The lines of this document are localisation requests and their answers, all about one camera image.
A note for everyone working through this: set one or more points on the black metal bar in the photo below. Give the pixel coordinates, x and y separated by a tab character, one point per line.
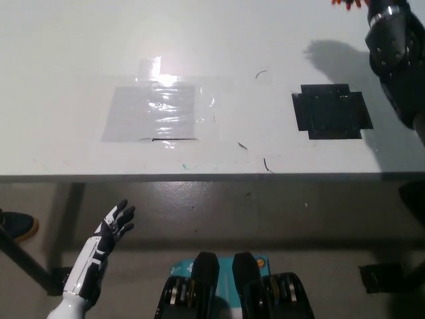
25	262

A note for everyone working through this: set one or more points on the grey desk leg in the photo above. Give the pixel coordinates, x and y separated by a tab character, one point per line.
68	226

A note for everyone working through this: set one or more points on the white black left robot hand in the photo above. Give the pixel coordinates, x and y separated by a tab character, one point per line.
104	239

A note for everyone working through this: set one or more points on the black grey right robot hand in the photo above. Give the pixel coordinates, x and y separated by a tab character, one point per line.
386	2

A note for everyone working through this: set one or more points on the orange microfiber extendable duster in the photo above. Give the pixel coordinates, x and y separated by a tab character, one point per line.
345	2

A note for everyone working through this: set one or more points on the black tape patch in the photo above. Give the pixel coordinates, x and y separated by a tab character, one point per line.
332	113

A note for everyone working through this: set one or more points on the black shoe tan sole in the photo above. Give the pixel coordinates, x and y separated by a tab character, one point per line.
16	222

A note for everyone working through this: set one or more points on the black rounded bulky object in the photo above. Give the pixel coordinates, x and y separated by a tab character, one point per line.
413	204

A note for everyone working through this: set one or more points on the clear plastic taped sheet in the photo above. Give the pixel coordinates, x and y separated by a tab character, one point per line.
151	113

